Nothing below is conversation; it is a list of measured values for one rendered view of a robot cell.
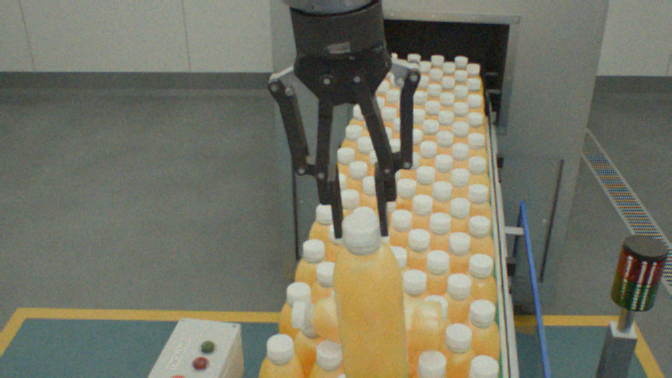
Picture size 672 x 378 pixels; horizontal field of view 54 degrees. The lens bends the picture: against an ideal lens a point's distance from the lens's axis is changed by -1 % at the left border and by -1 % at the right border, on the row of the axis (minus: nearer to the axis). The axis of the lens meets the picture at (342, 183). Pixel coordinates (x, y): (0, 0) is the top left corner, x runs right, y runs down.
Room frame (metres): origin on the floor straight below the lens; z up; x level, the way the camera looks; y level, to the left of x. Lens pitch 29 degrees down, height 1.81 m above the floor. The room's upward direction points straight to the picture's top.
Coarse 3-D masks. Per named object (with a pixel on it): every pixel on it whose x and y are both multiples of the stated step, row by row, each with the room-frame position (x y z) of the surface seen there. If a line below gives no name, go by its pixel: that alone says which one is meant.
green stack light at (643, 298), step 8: (616, 272) 0.81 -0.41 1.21; (616, 280) 0.81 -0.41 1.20; (624, 280) 0.79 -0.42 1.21; (616, 288) 0.80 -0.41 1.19; (624, 288) 0.79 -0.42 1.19; (632, 288) 0.78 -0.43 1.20; (640, 288) 0.78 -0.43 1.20; (648, 288) 0.78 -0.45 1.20; (656, 288) 0.78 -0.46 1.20; (616, 296) 0.80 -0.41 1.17; (624, 296) 0.79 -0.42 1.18; (632, 296) 0.78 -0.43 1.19; (640, 296) 0.78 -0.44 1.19; (648, 296) 0.78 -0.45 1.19; (616, 304) 0.79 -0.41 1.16; (624, 304) 0.78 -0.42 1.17; (632, 304) 0.78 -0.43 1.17; (640, 304) 0.78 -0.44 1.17; (648, 304) 0.78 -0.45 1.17
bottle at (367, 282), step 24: (336, 264) 0.56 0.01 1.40; (360, 264) 0.54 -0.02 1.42; (384, 264) 0.55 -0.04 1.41; (336, 288) 0.55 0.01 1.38; (360, 288) 0.53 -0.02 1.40; (384, 288) 0.54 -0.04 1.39; (336, 312) 0.56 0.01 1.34; (360, 312) 0.53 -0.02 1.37; (384, 312) 0.53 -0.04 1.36; (360, 336) 0.53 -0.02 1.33; (384, 336) 0.53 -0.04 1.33; (360, 360) 0.54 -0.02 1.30; (384, 360) 0.53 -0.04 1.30
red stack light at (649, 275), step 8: (624, 256) 0.80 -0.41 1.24; (624, 264) 0.80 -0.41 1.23; (632, 264) 0.79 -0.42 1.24; (640, 264) 0.78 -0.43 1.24; (648, 264) 0.78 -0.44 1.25; (656, 264) 0.78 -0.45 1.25; (664, 264) 0.79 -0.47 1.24; (624, 272) 0.79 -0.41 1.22; (632, 272) 0.78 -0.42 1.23; (640, 272) 0.78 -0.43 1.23; (648, 272) 0.78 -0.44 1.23; (656, 272) 0.78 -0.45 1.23; (632, 280) 0.78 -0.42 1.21; (640, 280) 0.78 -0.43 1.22; (648, 280) 0.78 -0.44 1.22; (656, 280) 0.78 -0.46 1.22
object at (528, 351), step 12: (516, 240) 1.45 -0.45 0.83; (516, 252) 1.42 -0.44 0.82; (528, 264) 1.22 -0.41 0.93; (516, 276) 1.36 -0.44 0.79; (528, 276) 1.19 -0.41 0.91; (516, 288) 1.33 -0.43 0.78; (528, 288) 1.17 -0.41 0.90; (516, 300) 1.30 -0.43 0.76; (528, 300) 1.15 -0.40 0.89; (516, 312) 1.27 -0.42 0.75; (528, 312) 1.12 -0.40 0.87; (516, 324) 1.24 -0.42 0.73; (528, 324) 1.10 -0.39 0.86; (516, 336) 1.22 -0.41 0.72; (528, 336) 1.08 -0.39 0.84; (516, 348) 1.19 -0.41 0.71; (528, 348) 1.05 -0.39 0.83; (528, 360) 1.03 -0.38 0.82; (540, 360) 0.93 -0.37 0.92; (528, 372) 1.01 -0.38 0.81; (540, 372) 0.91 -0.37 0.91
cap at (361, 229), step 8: (352, 216) 0.57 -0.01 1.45; (360, 216) 0.57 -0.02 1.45; (368, 216) 0.57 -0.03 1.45; (376, 216) 0.57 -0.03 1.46; (344, 224) 0.56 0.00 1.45; (352, 224) 0.56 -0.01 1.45; (360, 224) 0.56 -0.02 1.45; (368, 224) 0.56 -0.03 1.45; (376, 224) 0.56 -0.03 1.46; (344, 232) 0.56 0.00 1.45; (352, 232) 0.55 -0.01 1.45; (360, 232) 0.55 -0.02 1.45; (368, 232) 0.55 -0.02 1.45; (376, 232) 0.55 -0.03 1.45; (352, 240) 0.55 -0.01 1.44; (360, 240) 0.55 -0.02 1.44; (368, 240) 0.55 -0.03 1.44; (376, 240) 0.55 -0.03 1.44
